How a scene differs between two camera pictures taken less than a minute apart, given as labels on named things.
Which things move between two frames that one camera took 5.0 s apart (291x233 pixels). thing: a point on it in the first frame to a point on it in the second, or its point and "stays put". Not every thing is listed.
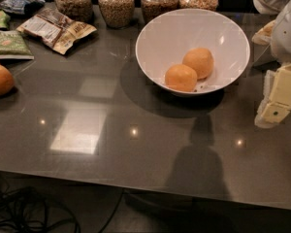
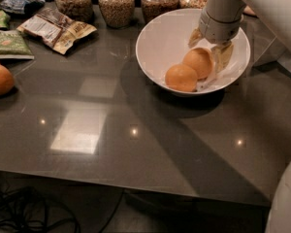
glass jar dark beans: [157, 1] stays put
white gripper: [286, 36] to [217, 30]
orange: [202, 60] stays put
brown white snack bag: [58, 33] stays put
